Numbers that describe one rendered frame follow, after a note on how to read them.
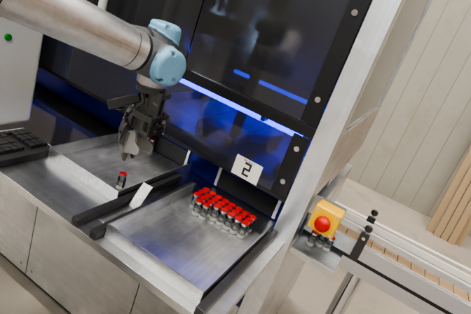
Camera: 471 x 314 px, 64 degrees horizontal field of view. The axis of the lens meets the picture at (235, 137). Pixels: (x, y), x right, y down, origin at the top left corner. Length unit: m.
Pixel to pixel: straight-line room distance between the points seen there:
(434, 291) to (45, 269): 1.44
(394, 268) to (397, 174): 3.46
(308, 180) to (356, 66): 0.31
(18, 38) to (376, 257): 1.27
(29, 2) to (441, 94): 4.17
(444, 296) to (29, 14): 1.12
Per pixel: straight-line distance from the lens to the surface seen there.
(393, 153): 4.55
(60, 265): 1.75
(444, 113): 4.49
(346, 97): 0.96
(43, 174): 1.09
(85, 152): 1.23
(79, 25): 0.64
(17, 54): 1.44
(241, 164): 1.08
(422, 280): 1.19
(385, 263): 1.18
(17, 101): 1.50
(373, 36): 0.96
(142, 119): 0.94
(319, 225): 1.01
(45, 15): 0.62
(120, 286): 1.54
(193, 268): 0.88
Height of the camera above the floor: 1.44
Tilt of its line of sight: 19 degrees down
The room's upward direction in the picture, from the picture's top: 20 degrees clockwise
